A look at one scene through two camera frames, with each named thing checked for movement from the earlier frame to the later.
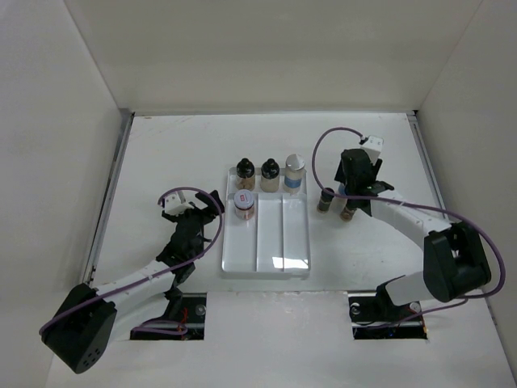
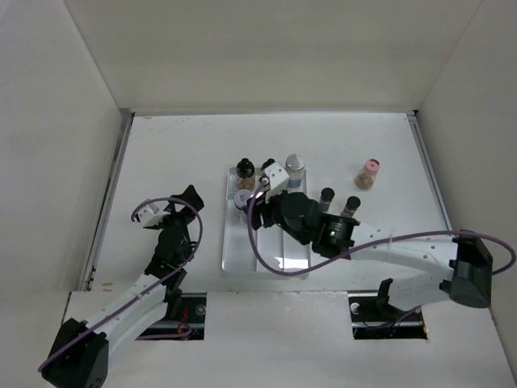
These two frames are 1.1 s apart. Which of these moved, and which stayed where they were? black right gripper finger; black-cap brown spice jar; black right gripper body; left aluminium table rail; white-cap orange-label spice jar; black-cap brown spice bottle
Moved: black right gripper body; black right gripper finger
Stayed: black-cap brown spice bottle; white-cap orange-label spice jar; left aluminium table rail; black-cap brown spice jar
